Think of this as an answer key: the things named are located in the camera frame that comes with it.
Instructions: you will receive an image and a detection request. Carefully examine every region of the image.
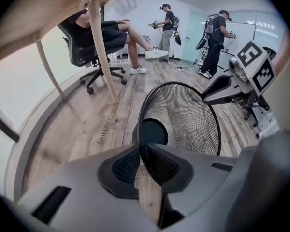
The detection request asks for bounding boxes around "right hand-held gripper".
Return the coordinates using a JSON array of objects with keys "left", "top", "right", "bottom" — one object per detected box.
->
[{"left": 202, "top": 40, "right": 277, "bottom": 105}]

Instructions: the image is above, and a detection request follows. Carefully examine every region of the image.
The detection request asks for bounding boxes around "black mesh waste bin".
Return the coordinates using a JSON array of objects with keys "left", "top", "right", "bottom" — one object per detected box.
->
[{"left": 132, "top": 81, "right": 222, "bottom": 227}]

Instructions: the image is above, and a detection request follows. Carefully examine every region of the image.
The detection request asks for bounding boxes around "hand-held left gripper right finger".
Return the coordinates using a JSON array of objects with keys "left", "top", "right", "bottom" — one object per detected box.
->
[{"left": 148, "top": 143, "right": 238, "bottom": 232}]

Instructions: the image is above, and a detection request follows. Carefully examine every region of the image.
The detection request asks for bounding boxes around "light wooden desk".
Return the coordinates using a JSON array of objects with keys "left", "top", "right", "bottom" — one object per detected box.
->
[{"left": 0, "top": 0, "right": 121, "bottom": 103}]

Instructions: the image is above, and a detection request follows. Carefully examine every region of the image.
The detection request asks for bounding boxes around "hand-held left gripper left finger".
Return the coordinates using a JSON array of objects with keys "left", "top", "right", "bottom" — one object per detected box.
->
[{"left": 19, "top": 145, "right": 158, "bottom": 232}]

